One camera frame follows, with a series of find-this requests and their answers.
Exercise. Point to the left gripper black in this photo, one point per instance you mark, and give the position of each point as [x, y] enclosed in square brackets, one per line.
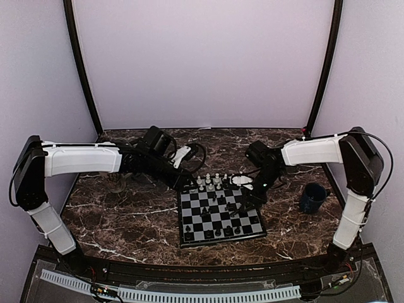
[180, 180]

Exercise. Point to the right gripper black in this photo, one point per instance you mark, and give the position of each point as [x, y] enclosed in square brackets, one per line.
[257, 199]

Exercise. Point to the black queen piece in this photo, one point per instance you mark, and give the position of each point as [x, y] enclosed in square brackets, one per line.
[228, 231]

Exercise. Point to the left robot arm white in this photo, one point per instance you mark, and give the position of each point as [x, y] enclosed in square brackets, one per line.
[42, 160]

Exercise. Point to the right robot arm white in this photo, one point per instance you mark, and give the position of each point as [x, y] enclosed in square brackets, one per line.
[362, 162]

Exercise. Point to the black chess pieces pile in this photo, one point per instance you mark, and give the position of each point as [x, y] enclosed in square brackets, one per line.
[223, 207]

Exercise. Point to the beige printed mug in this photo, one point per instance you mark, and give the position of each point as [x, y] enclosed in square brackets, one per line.
[116, 182]

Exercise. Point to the dark blue mug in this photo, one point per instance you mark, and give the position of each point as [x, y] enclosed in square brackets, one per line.
[313, 196]

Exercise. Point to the black white chessboard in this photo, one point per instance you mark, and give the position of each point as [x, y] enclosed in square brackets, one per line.
[250, 223]

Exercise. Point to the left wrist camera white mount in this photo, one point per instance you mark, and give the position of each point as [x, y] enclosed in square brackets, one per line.
[179, 155]

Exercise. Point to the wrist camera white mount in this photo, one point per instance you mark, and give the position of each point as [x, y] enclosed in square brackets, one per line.
[238, 181]
[179, 155]

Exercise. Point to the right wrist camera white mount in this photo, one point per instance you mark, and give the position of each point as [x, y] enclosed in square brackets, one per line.
[238, 181]

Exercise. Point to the white slotted cable duct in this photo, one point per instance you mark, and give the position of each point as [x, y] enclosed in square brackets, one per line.
[169, 292]

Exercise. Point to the right black frame post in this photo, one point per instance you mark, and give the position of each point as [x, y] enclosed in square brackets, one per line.
[327, 63]

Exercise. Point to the black frame post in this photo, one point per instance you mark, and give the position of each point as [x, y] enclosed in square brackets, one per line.
[327, 63]
[80, 65]

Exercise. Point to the left black frame post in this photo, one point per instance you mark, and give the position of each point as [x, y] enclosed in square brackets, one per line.
[80, 65]

